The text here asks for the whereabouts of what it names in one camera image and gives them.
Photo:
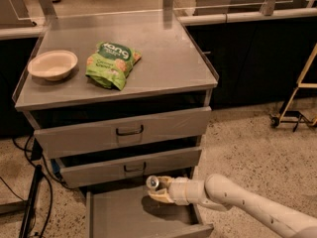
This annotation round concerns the grey top drawer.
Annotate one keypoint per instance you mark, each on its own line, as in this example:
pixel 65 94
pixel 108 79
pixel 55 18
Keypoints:
pixel 96 127

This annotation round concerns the green chip bag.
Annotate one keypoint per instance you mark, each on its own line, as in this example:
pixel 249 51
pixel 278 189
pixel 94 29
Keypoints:
pixel 111 64

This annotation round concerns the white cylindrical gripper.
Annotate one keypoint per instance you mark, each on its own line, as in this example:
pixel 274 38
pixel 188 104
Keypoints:
pixel 179 190

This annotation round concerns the grey bottom drawer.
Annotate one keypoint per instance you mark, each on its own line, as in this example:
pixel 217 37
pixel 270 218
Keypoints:
pixel 123 209

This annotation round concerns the silver redbull can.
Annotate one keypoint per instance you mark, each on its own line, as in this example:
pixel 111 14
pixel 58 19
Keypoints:
pixel 152 182

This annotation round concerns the white paper bowl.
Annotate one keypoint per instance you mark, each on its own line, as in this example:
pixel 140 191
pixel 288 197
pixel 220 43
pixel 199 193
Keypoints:
pixel 53 65

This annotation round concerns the black stand leg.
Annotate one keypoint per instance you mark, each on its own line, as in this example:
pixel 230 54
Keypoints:
pixel 29 209

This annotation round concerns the white horizontal rail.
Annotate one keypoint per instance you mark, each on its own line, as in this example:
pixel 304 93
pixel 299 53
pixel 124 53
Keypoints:
pixel 246 17

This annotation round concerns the grey drawer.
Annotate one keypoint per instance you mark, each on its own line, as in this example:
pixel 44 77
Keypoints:
pixel 96 127
pixel 123 209
pixel 130 162

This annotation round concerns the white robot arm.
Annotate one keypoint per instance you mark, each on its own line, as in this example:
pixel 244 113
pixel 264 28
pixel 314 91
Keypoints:
pixel 219 193

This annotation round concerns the grey metal drawer cabinet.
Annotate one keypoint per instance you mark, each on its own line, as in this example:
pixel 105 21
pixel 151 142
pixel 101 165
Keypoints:
pixel 170 63

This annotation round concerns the grey middle drawer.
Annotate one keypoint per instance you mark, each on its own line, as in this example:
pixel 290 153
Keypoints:
pixel 130 162

